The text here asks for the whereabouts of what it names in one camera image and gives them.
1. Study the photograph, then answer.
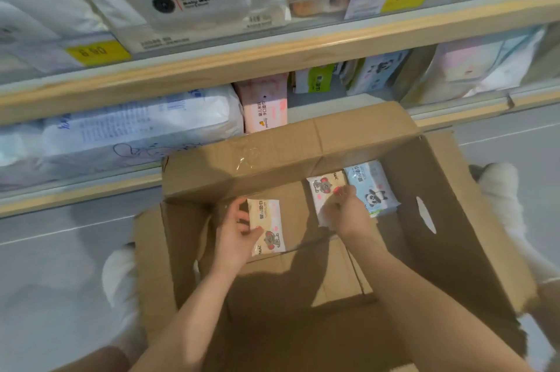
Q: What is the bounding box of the person's right leg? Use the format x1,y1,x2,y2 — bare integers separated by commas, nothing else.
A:
535,279,560,324

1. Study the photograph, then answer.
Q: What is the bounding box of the blue panda print wipes pack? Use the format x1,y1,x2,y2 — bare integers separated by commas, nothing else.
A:
343,160,401,219

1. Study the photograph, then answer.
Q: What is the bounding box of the clear pack with red print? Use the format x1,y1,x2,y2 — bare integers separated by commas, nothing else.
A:
0,122,49,193

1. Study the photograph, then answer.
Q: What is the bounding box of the person's left forearm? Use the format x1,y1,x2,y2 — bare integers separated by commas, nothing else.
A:
131,258,239,372

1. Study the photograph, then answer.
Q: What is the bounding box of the person's right hand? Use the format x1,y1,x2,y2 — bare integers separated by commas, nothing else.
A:
323,185,373,239

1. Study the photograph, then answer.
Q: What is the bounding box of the wooden store shelving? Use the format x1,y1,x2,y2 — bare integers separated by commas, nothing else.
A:
0,0,560,219

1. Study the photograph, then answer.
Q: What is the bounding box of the person's left hand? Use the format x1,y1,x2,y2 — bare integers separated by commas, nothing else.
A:
212,197,265,274

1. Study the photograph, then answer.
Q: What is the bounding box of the person's right forearm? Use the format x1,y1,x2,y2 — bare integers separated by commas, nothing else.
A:
348,225,533,372

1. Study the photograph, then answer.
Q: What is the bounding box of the cream elephant print wipes pack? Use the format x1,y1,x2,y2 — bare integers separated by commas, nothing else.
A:
306,174,349,228
246,198,286,258

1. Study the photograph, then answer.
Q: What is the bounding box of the person's leg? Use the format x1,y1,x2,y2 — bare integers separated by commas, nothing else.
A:
535,279,560,324
52,345,132,372

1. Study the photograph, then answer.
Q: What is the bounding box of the person's left leg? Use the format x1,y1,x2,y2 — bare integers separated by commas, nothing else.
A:
52,345,132,372

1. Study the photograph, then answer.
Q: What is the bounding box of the white sock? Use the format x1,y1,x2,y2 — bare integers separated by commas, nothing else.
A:
494,209,560,285

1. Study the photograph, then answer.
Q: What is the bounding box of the brown cardboard box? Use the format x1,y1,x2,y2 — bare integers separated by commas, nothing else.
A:
133,100,539,372

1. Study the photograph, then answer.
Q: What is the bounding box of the white pack with blue print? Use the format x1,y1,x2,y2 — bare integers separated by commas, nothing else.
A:
41,85,245,169

